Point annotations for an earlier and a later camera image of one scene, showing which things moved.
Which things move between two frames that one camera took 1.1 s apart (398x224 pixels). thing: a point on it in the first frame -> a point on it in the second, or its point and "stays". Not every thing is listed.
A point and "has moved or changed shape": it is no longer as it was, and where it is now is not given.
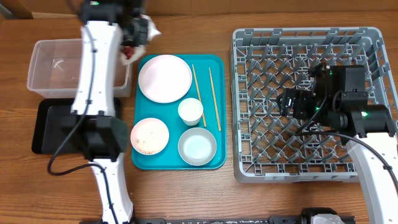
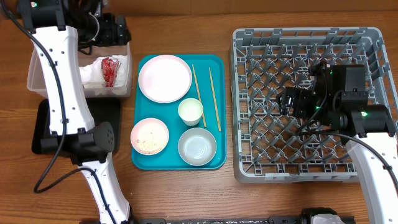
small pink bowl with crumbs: [150, 136] stays
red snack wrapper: [129, 51] has moved or changed shape
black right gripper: [300, 98] stays
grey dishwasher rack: [267, 147] stays
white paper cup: [190, 111] stays
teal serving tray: [180, 121] stays
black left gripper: [141, 37] -> [113, 34]
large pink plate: [165, 79] stays
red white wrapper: [139, 50] has moved or changed shape
